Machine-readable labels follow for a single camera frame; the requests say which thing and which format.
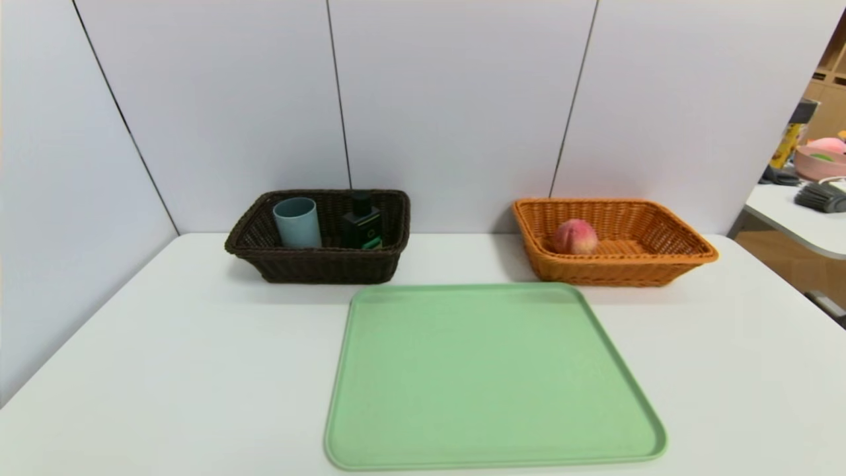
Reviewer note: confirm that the light green plastic tray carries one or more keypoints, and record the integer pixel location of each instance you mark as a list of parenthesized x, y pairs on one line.
[(496, 396)]

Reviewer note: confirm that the dark brown wicker basket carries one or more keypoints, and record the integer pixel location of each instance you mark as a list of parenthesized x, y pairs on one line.
[(317, 268)]

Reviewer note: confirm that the yellow bottle with dark cap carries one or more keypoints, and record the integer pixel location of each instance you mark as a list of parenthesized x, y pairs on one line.
[(788, 142)]

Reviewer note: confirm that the black pump soap bottle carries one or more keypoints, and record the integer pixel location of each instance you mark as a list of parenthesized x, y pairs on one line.
[(362, 228)]

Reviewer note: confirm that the white side table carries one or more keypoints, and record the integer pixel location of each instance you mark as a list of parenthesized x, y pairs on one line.
[(793, 218)]

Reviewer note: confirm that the pink round toy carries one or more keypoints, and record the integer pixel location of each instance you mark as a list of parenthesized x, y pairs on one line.
[(827, 143)]

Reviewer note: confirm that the black brush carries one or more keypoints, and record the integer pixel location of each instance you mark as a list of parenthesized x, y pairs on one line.
[(823, 197)]

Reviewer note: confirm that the blue-grey plastic cup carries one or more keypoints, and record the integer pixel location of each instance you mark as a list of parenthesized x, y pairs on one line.
[(297, 228)]

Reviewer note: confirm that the wooden shelf unit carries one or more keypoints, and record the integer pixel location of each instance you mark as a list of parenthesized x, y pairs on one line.
[(829, 106)]

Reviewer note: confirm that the pink bowl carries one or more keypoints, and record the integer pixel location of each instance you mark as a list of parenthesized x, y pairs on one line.
[(816, 165)]

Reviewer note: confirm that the black flat object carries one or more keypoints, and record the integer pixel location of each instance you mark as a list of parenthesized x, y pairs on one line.
[(778, 176)]

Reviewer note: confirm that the orange wicker basket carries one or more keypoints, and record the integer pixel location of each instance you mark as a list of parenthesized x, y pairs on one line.
[(634, 268)]

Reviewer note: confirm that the red-yellow peach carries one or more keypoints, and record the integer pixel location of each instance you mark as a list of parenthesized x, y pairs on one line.
[(575, 238)]

